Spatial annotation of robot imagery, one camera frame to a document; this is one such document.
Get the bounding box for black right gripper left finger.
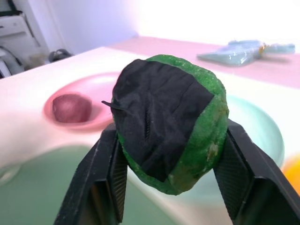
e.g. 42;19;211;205
53;122;128;225

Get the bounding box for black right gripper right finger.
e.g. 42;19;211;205
212;118;300;225

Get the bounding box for green ball with black tape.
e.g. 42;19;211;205
101;54;231;195

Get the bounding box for orange plate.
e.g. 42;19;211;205
282;156;300;190

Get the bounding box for light blue plate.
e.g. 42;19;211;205
187;94;285;197

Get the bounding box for green plate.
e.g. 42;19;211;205
0;144;179;225

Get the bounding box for pink plate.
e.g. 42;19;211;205
43;71;122;131

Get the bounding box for dark red ball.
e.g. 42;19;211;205
52;94;92;123

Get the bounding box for light blue plastic packet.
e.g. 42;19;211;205
196;39;296;68

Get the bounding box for dark grey round object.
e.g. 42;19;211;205
48;48;73;63

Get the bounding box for white cabinet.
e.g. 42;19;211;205
0;0;43;78

